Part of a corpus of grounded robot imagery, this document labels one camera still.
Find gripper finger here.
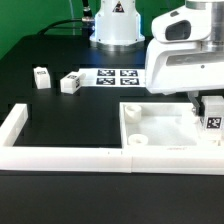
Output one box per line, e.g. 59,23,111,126
187,91,201,118

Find white U-shaped fence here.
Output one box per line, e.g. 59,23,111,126
0,104,224,175

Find white marker sheet with tags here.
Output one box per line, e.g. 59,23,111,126
80,68,145,87

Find black cable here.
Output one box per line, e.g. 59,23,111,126
37,18,95,36

